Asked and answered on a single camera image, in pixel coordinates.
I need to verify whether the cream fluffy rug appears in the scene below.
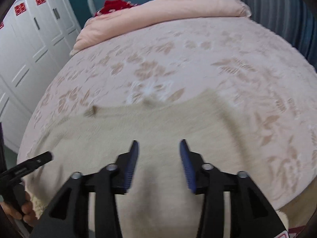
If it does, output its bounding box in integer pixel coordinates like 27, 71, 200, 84
276, 210, 289, 231

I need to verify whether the pink butterfly bed blanket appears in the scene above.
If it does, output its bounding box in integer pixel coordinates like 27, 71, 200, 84
18, 18, 316, 207

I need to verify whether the pink folded duvet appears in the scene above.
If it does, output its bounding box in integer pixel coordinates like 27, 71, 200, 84
70, 0, 251, 56

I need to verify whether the red garment on bed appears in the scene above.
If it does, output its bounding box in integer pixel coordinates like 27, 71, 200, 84
95, 0, 136, 17

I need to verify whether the white panelled wardrobe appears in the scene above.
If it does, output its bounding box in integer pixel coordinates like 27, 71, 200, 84
1, 0, 81, 153

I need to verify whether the beige knit heart sweater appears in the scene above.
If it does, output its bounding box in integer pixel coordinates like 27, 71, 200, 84
25, 90, 272, 237

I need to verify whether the blue grey curtain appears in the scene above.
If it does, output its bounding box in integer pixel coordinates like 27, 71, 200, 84
243, 0, 316, 67

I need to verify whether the person's left hand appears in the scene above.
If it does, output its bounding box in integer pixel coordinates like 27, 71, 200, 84
1, 192, 38, 227

